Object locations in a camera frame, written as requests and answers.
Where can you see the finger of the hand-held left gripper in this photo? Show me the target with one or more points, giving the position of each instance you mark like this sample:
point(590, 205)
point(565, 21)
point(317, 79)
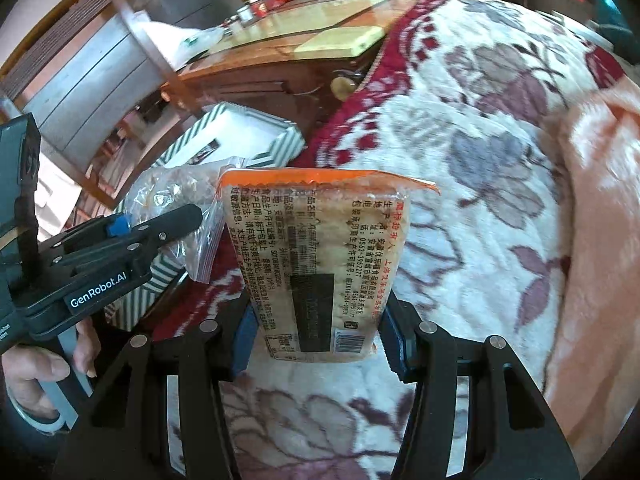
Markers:
point(180, 220)
point(117, 225)

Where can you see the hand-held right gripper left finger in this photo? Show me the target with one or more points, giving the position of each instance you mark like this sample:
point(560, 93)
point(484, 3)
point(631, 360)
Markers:
point(245, 335)

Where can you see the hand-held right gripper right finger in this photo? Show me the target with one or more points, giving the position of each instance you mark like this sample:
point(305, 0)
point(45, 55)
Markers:
point(397, 340)

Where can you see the clear zip bag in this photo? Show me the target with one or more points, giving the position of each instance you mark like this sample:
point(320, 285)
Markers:
point(170, 190)

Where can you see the striped cardboard box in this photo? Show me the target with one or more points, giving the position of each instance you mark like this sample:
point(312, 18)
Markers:
point(235, 130)

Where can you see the orange cracker packet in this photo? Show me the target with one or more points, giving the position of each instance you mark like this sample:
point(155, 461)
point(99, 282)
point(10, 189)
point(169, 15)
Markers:
point(310, 240)

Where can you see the person's left hand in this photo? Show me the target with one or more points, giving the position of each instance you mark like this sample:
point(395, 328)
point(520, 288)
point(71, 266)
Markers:
point(30, 367)

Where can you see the black bar snack packet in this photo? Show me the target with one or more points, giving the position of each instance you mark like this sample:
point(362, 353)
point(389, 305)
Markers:
point(206, 149)

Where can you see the wooden chair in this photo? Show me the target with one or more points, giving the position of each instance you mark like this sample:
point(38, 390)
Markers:
point(75, 75)

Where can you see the white plastic bag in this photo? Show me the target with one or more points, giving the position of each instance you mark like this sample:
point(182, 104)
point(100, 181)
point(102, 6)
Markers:
point(200, 42)

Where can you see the peach quilted blanket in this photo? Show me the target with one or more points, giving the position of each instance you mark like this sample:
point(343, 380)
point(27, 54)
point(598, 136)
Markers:
point(600, 260)

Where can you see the floral fleece blanket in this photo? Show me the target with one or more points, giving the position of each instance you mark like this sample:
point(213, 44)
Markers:
point(475, 125)

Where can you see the wooden table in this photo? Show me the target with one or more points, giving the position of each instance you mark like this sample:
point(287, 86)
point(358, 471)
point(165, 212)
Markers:
point(310, 17)

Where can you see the yellow board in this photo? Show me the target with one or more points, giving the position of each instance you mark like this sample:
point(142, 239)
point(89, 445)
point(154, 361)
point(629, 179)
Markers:
point(340, 40)

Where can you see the teal bag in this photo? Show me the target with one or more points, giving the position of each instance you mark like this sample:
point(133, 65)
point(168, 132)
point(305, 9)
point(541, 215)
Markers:
point(615, 15)

